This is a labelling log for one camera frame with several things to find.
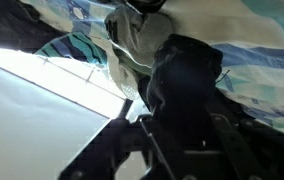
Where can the small dark navy garment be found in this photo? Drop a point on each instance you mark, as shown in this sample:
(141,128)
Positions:
(12,23)

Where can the blue teal checked duvet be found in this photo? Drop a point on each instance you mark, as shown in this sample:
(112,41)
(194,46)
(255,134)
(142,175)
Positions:
(255,50)

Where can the black sock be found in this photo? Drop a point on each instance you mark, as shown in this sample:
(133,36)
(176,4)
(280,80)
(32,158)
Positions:
(182,80)

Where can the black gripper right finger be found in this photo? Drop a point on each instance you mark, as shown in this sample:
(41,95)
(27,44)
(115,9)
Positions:
(235,113)

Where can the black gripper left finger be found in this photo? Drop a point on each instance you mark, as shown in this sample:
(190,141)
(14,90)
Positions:
(125,109)

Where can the grey sock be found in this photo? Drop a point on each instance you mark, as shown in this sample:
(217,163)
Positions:
(132,36)

